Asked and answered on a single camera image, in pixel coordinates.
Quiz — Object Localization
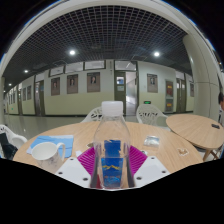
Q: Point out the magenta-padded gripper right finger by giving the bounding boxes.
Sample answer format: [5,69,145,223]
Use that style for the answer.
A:
[129,145,171,189]

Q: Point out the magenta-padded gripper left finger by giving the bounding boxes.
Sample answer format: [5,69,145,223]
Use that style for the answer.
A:
[54,145,98,190]

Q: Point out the clear plastic water bottle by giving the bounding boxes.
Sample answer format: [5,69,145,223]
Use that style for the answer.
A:
[92,100,132,190]

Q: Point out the clear plastic wrapper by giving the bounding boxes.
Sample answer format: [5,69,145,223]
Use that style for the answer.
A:
[143,135,160,148]

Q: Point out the white mug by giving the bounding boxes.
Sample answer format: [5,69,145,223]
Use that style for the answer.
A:
[30,141,67,174]

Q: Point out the light blue paper packet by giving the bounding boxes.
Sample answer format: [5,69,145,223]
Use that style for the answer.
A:
[26,134,75,158]

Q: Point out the round wooden table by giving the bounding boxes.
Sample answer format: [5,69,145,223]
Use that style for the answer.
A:
[165,114,224,162]

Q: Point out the black bag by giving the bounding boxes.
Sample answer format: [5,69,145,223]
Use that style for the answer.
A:
[0,133,18,160]

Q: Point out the open dark green door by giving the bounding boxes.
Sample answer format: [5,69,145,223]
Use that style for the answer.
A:
[114,70,139,116]

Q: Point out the person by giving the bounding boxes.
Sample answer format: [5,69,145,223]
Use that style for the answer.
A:
[217,92,224,126]

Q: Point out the round ceiling lights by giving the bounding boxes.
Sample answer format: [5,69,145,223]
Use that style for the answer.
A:
[6,49,161,93]

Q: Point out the framed wall portraits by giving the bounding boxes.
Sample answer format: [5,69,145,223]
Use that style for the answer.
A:
[8,71,195,105]

